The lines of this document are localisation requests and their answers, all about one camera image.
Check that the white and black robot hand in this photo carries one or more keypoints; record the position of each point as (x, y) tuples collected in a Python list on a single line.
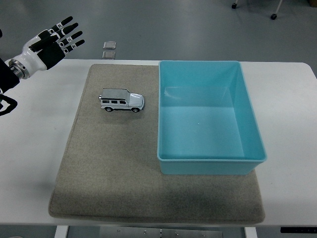
[(34, 58)]

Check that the white toy car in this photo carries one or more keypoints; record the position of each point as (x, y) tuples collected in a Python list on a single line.
[(122, 100)]

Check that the light blue plastic box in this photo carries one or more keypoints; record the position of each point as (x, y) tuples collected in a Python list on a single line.
[(203, 129)]

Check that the brown cardboard box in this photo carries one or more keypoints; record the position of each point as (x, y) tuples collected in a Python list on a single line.
[(312, 1)]

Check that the silver floor outlet cover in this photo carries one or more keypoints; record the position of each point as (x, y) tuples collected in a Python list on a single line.
[(110, 45), (109, 54)]

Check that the beige felt mat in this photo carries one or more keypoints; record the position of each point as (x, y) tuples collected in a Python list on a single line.
[(111, 161)]

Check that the white table leg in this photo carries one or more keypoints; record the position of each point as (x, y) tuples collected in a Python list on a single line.
[(250, 233), (61, 232)]

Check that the black caster wheel with leg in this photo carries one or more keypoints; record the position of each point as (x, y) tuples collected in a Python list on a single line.
[(274, 16), (234, 5)]

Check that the grey metal plate with screws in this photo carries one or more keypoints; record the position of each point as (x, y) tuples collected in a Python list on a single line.
[(161, 233)]

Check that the black table control panel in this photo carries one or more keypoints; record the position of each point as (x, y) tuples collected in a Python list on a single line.
[(298, 229)]

